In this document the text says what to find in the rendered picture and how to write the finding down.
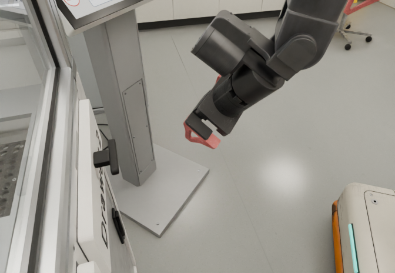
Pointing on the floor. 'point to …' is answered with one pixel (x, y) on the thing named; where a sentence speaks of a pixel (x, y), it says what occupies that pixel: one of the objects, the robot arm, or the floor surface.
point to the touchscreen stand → (137, 132)
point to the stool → (350, 30)
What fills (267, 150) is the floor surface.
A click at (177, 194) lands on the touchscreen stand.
